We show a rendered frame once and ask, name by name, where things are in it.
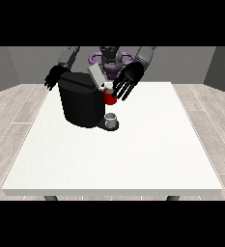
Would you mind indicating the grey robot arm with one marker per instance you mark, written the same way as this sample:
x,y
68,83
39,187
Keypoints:
x,y
68,57
146,55

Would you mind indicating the dark table leg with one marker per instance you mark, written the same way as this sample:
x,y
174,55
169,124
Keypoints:
x,y
173,197
50,197

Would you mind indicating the small grey cup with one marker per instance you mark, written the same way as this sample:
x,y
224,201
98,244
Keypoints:
x,y
111,119

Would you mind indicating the grey robot trunk purple rings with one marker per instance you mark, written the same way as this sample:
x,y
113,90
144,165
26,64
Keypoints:
x,y
110,61

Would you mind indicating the red pod holder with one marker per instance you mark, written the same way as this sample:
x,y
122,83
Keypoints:
x,y
109,96

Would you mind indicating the small grey coffee pod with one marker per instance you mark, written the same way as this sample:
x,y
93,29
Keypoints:
x,y
108,85

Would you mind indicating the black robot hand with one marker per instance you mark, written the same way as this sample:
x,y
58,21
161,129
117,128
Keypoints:
x,y
54,76
129,80

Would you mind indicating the pale grey machine lid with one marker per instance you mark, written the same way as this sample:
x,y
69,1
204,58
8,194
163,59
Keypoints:
x,y
96,74

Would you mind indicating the black coffee machine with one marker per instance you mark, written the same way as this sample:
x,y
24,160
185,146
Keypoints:
x,y
80,99

